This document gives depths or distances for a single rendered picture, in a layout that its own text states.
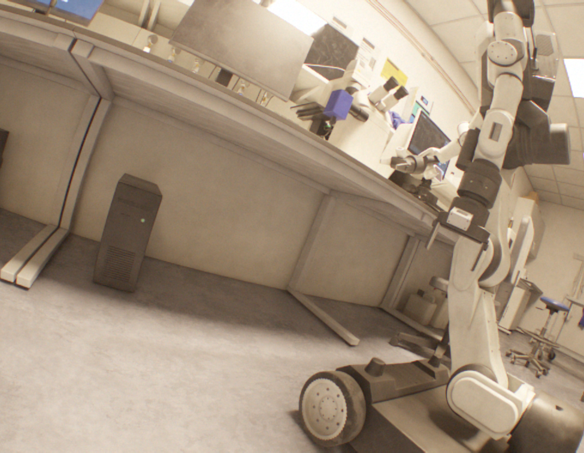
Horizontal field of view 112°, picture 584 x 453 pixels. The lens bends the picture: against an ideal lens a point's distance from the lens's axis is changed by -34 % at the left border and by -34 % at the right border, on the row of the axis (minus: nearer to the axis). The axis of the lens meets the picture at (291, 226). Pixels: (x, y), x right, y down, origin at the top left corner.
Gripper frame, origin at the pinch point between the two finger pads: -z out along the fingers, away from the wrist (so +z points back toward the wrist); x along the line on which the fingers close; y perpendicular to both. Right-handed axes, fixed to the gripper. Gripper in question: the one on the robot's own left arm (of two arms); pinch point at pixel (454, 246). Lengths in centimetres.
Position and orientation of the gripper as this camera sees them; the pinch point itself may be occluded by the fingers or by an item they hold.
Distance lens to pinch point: 65.0
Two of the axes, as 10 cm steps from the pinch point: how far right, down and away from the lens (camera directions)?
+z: 4.5, -8.9, -0.4
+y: -5.1, -2.2, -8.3
